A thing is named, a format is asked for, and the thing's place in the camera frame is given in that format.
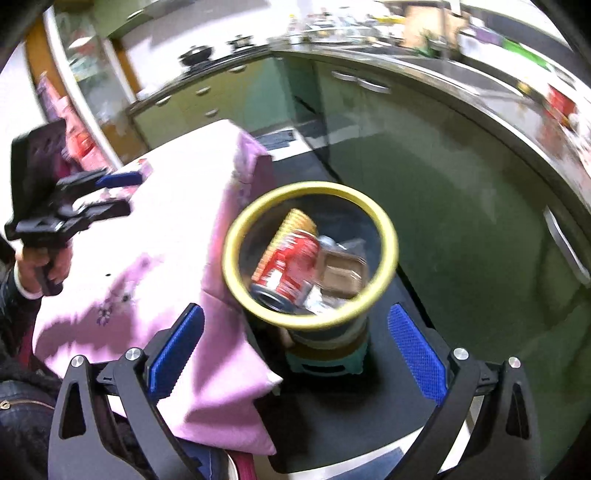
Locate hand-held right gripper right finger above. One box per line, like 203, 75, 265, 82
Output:
388, 303, 541, 480

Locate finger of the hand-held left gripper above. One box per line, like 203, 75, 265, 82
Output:
55, 168, 144, 200
56, 199, 132, 232

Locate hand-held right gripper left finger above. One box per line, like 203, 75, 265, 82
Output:
48, 304, 206, 480

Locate red soda can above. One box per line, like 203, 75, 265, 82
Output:
249, 231, 321, 312

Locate yellow rimmed trash bin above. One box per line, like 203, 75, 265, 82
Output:
222, 181, 399, 352

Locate person's left forearm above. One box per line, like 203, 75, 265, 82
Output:
0, 265, 43, 342

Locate person's left hand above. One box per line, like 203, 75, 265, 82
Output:
16, 244, 70, 296

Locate red snack packet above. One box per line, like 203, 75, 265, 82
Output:
65, 115, 109, 169

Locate pink floral tablecloth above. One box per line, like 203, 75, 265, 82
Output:
32, 117, 284, 457

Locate teal plastic stool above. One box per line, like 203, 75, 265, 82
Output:
284, 330, 370, 374

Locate black wok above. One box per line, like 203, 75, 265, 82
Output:
179, 44, 215, 66

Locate green kitchen cabinets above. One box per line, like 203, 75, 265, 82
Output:
131, 55, 591, 370

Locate yellow ribbed paper cup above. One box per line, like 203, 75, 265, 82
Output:
265, 208, 318, 264

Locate dark kitchen countertop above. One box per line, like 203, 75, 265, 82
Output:
129, 39, 591, 222

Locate brown cardboard box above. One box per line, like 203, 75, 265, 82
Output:
405, 4, 463, 51

